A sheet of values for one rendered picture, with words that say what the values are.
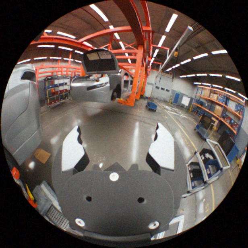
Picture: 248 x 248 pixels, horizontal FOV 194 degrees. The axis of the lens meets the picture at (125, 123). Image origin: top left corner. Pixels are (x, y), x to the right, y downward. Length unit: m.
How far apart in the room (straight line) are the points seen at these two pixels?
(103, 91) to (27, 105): 1.68
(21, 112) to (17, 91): 0.21
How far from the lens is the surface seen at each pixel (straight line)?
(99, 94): 2.00
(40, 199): 1.55
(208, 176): 1.12
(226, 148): 5.40
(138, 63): 2.91
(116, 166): 1.06
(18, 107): 0.94
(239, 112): 9.39
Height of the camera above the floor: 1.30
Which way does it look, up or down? 30 degrees down
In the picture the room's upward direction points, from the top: 9 degrees clockwise
